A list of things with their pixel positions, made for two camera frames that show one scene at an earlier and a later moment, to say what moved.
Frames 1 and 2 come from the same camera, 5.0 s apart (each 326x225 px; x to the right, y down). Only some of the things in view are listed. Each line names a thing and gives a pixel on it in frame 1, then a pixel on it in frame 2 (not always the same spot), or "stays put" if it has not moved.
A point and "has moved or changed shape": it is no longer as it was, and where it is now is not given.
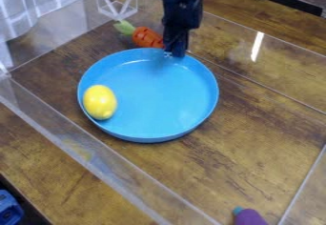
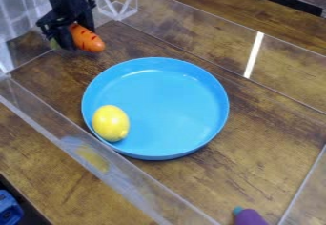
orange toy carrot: [143, 35] to [85, 39]
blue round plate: [167, 94] has moved or changed shape
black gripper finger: [175, 40] to [85, 20]
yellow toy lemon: [99, 102] to [109, 123]
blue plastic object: [12, 213] stays put
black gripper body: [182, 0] to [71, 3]
